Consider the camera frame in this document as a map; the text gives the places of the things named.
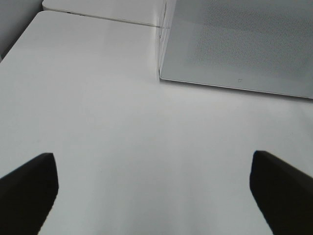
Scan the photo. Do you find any white microwave oven body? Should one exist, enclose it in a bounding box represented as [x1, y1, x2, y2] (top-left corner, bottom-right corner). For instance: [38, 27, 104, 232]
[157, 0, 177, 79]

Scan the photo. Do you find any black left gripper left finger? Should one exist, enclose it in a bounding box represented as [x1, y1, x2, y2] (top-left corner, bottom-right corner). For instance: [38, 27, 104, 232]
[0, 153, 59, 235]

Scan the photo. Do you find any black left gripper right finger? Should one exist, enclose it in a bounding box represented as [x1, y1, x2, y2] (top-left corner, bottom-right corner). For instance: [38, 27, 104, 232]
[249, 150, 313, 235]

